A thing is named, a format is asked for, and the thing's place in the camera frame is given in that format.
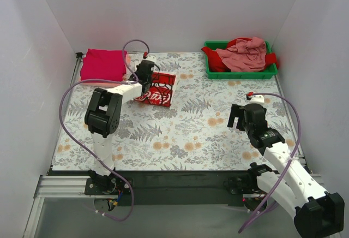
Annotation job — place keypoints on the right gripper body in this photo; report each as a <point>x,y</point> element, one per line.
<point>242,118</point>

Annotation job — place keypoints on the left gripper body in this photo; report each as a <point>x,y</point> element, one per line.
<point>146,85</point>

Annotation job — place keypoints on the white printed t-shirt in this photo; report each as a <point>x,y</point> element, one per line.
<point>161,91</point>

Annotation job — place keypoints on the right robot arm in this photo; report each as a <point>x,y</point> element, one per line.
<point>315,211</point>

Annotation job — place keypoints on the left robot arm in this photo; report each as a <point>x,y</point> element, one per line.
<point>103,116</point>

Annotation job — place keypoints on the folded peach t-shirt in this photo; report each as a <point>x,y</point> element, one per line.
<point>106,83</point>

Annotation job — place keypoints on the green plastic tray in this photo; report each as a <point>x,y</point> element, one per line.
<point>269,72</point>

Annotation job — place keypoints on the crumpled red t-shirt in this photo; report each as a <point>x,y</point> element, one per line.
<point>215,62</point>

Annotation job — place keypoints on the crumpled pink t-shirt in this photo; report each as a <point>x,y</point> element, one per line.
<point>244,55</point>

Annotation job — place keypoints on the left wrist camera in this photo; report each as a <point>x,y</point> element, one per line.
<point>149,57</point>

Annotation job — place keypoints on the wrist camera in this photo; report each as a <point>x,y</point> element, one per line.
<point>257,99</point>
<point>149,57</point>

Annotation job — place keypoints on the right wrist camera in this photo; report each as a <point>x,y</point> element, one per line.
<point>257,99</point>

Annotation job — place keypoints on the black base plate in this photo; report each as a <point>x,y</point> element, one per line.
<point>175,187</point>

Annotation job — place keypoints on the aluminium frame rail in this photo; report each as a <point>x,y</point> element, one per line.
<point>64,187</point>

